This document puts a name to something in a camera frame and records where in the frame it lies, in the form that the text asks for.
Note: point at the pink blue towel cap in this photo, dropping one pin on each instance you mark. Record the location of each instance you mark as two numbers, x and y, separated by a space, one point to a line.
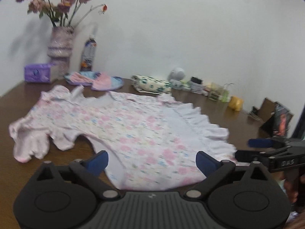
98 81

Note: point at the brown cardboard box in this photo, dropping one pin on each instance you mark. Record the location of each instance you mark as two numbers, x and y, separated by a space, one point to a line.
273 118

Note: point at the dried rose bouquet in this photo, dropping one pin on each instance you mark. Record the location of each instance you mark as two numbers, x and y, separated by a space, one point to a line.
62 13

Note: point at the purple knitted vase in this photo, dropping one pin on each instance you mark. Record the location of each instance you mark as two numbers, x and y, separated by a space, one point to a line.
60 48

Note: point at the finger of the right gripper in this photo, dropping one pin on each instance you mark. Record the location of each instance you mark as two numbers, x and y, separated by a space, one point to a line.
267 143
257 156

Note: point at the plastic drink bottle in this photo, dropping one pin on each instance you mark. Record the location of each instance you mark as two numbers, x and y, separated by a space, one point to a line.
88 54

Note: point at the floral cream fabric pouch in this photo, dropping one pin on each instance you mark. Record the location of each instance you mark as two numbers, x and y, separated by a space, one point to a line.
150 85

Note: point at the person right hand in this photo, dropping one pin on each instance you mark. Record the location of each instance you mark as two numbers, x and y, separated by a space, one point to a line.
291 188

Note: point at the purple tissue pack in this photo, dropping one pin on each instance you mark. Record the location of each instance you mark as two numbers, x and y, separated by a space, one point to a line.
41 73

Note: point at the green spray bottle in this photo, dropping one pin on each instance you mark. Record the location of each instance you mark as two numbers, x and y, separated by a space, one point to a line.
226 92

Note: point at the white robot figurine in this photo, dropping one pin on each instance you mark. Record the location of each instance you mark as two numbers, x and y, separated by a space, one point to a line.
175 78

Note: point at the yellow mug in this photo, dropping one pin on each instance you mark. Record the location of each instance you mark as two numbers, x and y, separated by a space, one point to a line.
235 104

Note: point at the black adapter on tin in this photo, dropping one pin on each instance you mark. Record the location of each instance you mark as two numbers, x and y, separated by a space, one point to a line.
196 80

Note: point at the pink floral baby garment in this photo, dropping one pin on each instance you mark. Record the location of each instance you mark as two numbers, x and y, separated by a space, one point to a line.
151 141

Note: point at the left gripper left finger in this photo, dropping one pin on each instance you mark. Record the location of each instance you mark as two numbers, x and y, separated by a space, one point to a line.
87 173

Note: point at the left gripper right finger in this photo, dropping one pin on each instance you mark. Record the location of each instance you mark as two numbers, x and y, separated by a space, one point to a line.
215 172

